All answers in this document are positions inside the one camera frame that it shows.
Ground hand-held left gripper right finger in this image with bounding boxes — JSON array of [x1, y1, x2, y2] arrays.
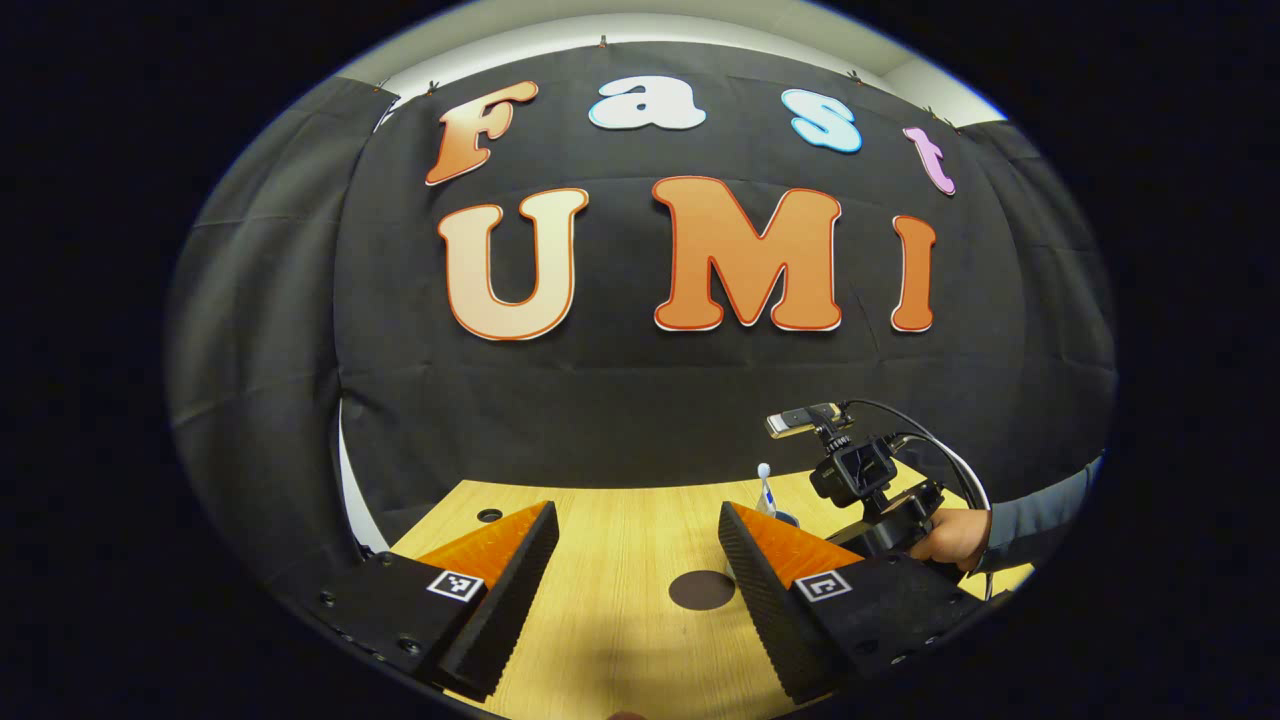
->
[[717, 500, 986, 706]]

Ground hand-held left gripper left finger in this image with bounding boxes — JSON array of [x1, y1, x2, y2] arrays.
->
[[290, 500, 561, 703]]

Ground dark round coaster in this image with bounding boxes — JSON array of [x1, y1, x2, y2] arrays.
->
[[668, 570, 738, 612]]

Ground wooden desktop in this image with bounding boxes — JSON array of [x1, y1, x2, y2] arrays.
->
[[385, 480, 1036, 720]]

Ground black backdrop cloth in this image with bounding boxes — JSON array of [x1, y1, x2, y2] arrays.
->
[[335, 40, 1119, 501]]

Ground plain dark curtain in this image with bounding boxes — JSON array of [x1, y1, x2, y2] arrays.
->
[[165, 75, 401, 601]]

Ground black cable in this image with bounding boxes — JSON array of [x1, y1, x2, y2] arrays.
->
[[845, 398, 993, 601]]

